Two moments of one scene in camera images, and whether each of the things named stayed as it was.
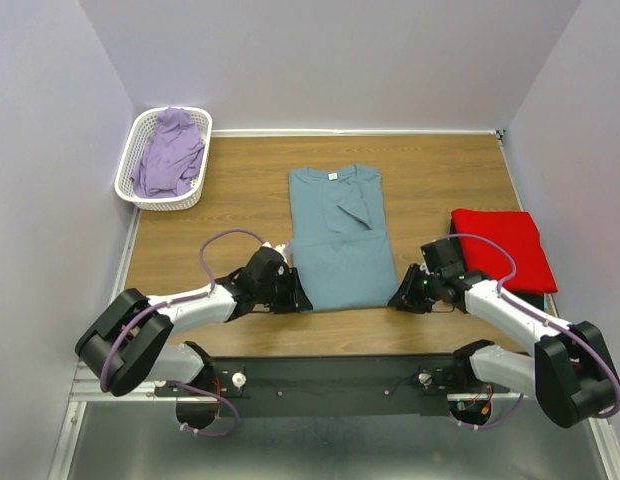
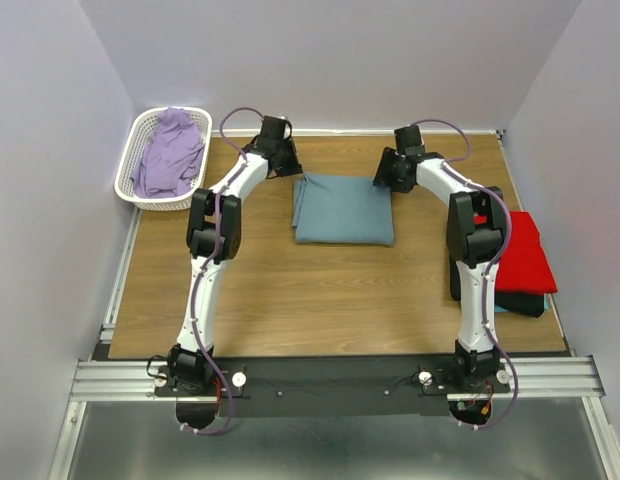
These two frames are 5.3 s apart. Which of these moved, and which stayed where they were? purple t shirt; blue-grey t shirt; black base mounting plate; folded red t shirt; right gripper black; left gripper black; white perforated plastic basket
Moved: right gripper black; blue-grey t shirt; left gripper black
Stayed: white perforated plastic basket; folded red t shirt; purple t shirt; black base mounting plate
